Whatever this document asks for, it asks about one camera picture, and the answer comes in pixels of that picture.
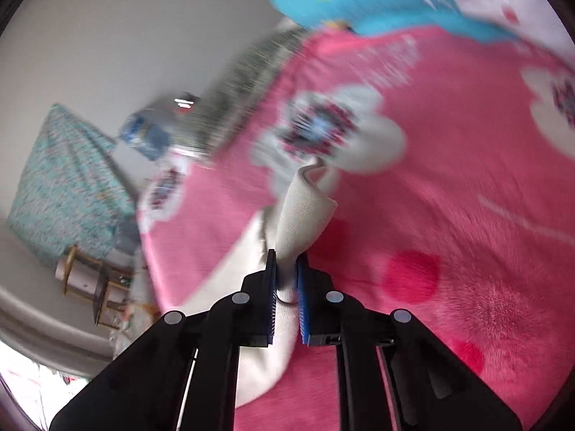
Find teal floral cloth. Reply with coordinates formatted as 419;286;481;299
6;103;135;268

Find blue plush pillow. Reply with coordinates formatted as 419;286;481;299
265;0;517;42

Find wooden chair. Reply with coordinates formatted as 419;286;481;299
60;245;135;328

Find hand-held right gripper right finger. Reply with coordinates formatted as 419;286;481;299
295;255;524;431

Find pink floral blanket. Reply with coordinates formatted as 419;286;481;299
137;24;575;431

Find cream coat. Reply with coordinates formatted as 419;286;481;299
231;161;339;409

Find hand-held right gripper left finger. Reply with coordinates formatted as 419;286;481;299
49;249;277;431

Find blue water bottle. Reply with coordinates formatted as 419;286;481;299
118;99;174;160

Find grey lace cloth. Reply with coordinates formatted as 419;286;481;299
198;22;311;167

